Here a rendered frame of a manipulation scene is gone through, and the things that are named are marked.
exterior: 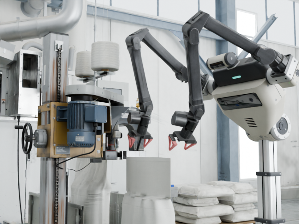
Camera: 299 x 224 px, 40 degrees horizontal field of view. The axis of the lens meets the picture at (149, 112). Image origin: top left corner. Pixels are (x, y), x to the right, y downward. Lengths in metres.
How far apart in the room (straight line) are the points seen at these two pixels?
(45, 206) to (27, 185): 2.75
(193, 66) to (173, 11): 6.39
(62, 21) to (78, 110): 2.88
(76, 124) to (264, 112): 0.99
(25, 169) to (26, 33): 1.60
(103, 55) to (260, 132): 0.97
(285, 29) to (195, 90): 8.67
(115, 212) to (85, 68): 1.24
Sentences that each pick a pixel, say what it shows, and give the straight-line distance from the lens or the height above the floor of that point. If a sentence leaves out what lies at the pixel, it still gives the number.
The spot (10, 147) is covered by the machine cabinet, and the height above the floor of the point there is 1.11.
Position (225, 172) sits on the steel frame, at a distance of 8.42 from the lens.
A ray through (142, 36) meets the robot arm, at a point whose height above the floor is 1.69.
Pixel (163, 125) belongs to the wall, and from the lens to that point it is 7.64.
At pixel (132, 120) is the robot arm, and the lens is 2.29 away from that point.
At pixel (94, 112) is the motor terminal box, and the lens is 2.17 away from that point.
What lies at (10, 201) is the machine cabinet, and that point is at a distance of 5.14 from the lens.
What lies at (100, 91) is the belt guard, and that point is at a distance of 2.32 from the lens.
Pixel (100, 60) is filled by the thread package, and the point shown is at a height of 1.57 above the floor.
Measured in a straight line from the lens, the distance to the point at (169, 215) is 2.19.
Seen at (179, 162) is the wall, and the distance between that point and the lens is 7.83.
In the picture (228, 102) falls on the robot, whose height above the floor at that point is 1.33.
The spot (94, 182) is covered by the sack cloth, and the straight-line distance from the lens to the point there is 2.77.
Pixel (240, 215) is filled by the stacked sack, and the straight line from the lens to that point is 5.58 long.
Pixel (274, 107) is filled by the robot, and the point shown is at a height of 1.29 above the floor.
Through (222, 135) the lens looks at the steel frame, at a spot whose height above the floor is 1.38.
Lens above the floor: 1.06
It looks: 6 degrees up
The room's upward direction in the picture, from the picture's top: straight up
